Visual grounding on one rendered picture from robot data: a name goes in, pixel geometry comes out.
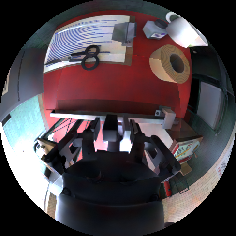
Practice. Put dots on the grey panel in green frame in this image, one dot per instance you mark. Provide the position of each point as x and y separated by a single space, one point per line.
210 103

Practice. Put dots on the beige cardboard box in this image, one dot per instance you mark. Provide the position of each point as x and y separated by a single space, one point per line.
44 145

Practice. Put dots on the white deposit box body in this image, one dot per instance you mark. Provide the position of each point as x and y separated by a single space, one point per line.
153 129

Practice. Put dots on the white mug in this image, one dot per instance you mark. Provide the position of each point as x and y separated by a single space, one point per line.
181 31

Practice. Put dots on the white square block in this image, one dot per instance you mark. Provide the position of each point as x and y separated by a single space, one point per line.
168 119

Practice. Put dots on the white wall notice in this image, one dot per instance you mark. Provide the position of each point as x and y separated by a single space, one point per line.
222 168

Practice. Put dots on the red fire extinguisher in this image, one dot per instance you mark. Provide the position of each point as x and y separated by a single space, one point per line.
167 190

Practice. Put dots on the small grey bracket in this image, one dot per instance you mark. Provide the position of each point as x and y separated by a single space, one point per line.
158 112

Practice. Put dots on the black scissors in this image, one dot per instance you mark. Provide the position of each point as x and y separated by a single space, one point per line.
90 62

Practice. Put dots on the brown cardboard box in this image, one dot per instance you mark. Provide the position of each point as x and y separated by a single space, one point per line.
185 168

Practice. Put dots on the brown clipboard with printed paper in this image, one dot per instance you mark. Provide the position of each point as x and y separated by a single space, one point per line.
77 36

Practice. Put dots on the grey cabinet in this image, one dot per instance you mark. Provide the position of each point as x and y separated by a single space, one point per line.
27 77

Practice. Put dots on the grey bottle with black cap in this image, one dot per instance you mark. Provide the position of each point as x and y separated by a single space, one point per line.
151 29

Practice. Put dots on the white kiosk with red panel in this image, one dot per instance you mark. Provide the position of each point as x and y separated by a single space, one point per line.
184 149

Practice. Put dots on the white upright post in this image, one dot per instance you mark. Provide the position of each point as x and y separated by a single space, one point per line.
125 136

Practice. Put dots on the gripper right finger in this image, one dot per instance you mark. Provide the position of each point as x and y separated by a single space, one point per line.
166 154

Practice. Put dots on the beige tape roll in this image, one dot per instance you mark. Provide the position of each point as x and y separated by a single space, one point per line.
160 62

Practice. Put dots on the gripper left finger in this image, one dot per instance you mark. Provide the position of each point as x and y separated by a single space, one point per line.
64 145

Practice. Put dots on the grey metal rail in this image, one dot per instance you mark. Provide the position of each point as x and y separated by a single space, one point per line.
73 115

